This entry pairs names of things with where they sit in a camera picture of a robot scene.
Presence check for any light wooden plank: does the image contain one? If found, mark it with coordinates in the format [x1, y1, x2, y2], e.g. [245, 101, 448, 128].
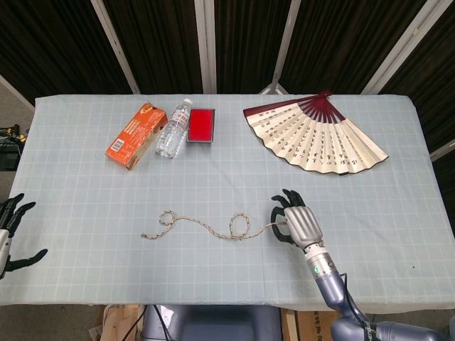
[280, 308, 298, 341]

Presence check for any black equipment with yellow clips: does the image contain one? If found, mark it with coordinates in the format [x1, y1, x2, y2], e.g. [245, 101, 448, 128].
[0, 124, 28, 171]

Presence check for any light blue checked tablecloth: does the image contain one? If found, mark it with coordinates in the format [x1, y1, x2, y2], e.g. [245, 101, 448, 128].
[0, 92, 455, 315]

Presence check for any beige braided rope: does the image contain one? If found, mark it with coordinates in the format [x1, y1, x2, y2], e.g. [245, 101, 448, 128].
[141, 210, 287, 242]

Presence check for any plywood crate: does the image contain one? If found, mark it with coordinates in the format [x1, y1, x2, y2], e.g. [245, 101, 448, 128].
[88, 304, 145, 341]

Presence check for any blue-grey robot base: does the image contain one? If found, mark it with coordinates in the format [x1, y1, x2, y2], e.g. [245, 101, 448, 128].
[141, 304, 284, 341]

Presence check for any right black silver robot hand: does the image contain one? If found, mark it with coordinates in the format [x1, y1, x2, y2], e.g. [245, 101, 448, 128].
[270, 188, 325, 254]

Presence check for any clear plastic water bottle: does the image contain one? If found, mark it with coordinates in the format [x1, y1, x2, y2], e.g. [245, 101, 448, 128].
[154, 98, 193, 160]

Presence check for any paper folding fan with calligraphy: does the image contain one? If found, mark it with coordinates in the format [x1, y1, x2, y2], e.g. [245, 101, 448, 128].
[242, 91, 390, 177]

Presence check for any orange carton box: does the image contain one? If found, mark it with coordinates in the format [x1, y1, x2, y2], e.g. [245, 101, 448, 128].
[104, 102, 169, 172]

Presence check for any red ink pad box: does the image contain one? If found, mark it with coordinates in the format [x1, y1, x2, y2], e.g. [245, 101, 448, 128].
[186, 107, 216, 145]

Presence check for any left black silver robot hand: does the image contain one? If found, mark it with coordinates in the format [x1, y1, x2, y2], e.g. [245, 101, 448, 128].
[0, 193, 49, 281]

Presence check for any brown cardboard box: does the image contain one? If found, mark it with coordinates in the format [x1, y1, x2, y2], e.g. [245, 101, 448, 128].
[296, 310, 338, 341]

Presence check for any white metal frame bar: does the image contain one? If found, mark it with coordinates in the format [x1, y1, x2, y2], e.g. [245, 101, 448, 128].
[0, 74, 36, 107]
[428, 140, 455, 161]
[362, 0, 439, 95]
[194, 0, 218, 95]
[259, 0, 302, 95]
[90, 0, 141, 95]

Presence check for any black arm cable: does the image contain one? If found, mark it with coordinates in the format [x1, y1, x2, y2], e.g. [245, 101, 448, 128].
[339, 272, 373, 341]

